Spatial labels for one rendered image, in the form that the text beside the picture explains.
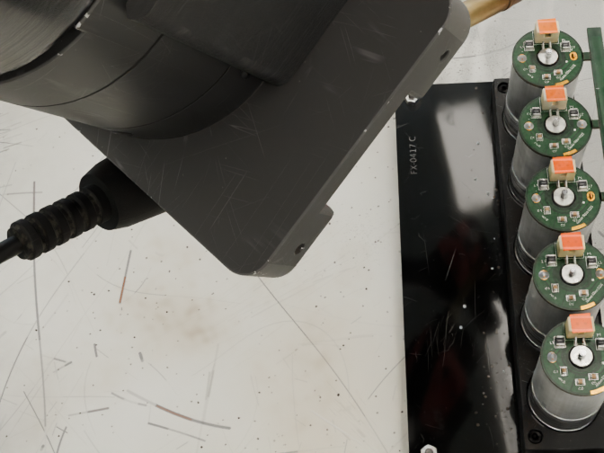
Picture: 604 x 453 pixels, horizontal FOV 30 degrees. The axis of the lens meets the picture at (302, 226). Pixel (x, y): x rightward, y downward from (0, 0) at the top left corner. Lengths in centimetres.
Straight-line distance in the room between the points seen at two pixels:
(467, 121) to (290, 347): 12
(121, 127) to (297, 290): 24
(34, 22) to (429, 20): 7
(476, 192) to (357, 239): 5
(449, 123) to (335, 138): 25
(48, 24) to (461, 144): 31
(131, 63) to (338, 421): 26
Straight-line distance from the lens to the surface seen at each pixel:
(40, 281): 46
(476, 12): 35
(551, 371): 36
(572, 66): 41
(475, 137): 45
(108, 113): 20
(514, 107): 43
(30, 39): 16
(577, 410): 38
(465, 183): 44
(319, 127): 21
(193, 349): 43
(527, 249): 41
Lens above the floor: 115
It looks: 64 degrees down
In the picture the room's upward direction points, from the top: 10 degrees counter-clockwise
